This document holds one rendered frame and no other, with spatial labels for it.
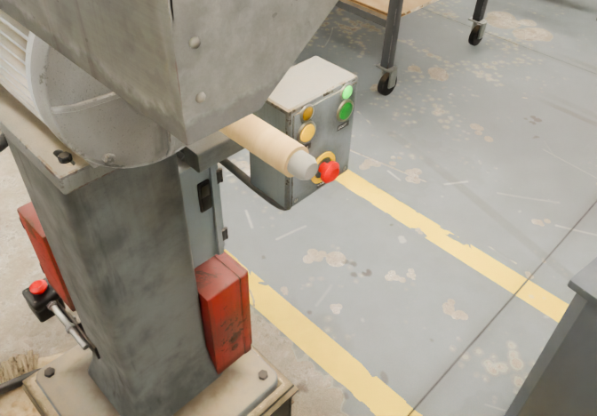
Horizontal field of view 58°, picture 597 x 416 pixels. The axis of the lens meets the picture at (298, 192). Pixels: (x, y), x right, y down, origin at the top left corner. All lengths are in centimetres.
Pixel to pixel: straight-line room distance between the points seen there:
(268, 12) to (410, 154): 235
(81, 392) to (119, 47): 126
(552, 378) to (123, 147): 115
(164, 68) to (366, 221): 199
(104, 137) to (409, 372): 141
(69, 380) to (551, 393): 118
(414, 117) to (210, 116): 261
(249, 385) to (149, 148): 89
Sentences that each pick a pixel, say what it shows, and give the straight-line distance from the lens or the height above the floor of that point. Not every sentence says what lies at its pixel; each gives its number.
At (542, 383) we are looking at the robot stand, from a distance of 152.
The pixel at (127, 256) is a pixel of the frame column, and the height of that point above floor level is 84.
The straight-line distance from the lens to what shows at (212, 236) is 116.
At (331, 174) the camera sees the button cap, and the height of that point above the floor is 98.
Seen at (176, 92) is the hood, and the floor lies 142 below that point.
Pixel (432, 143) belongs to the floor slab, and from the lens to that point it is 272.
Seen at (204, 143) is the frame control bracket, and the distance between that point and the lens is 88.
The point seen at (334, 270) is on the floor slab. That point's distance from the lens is 205.
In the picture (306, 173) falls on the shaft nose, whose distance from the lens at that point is 48.
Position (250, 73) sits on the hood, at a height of 141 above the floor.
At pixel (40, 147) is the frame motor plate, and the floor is 112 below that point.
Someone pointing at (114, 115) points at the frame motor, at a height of 123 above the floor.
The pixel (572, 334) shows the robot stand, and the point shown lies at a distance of 136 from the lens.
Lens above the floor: 156
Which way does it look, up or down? 42 degrees down
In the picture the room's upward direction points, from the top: 2 degrees clockwise
